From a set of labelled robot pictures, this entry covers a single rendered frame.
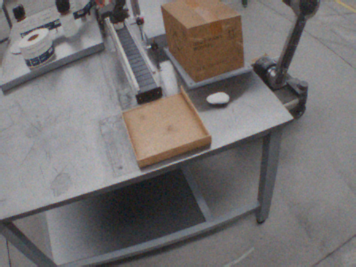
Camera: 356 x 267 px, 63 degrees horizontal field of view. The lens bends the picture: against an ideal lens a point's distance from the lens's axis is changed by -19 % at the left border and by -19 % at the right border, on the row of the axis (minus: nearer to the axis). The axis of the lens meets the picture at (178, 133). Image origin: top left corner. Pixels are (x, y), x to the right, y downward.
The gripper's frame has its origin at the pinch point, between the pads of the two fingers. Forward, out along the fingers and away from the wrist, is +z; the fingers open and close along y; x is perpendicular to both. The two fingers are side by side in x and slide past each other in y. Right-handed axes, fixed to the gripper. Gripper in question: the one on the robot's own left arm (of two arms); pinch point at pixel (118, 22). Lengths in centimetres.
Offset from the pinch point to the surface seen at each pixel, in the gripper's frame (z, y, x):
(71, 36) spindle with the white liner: 7.5, 27.8, -5.7
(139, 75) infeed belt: -26, 1, 43
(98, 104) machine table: -24, 21, 49
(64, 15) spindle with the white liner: -3.9, 28.7, -15.4
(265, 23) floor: 137, -163, -31
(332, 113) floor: 48, -137, 86
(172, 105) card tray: -35, -6, 61
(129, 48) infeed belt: -10.6, 0.0, 22.5
